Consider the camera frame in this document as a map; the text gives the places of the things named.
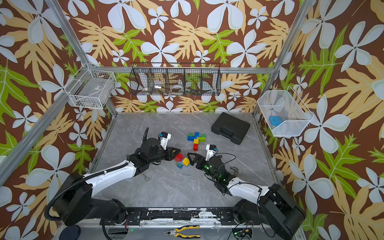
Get red long brick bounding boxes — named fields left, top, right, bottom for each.
left=174, top=154, right=184, bottom=163

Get light blue long brick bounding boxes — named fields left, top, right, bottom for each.
left=177, top=162, right=184, bottom=169

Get dark blue long brick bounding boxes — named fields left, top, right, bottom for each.
left=188, top=132, right=200, bottom=142

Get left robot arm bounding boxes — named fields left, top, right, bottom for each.
left=44, top=132, right=181, bottom=226

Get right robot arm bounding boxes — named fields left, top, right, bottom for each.
left=187, top=153, right=306, bottom=240

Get silver combination wrench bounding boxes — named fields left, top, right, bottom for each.
left=142, top=173, right=150, bottom=182

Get black plastic tool case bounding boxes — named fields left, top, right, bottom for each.
left=211, top=113, right=251, bottom=145

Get small electronics board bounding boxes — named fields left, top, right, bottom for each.
left=232, top=228, right=253, bottom=240

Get blue object in basket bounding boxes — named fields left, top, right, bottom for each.
left=269, top=116, right=283, bottom=127

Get black round disc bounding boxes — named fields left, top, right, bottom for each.
left=59, top=225, right=81, bottom=240

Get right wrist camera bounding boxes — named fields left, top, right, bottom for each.
left=206, top=145, right=218, bottom=161

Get black wire basket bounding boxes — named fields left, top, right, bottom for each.
left=128, top=63, right=222, bottom=96

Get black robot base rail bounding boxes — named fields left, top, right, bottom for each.
left=100, top=206, right=261, bottom=226

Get white wire basket left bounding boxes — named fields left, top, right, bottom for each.
left=65, top=64, right=116, bottom=110

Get white wire basket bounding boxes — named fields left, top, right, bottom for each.
left=65, top=64, right=116, bottom=110
left=258, top=87, right=314, bottom=138

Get yellow handled pliers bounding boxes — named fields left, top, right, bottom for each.
left=163, top=224, right=201, bottom=239

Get white wire basket right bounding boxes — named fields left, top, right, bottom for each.
left=258, top=87, right=314, bottom=138

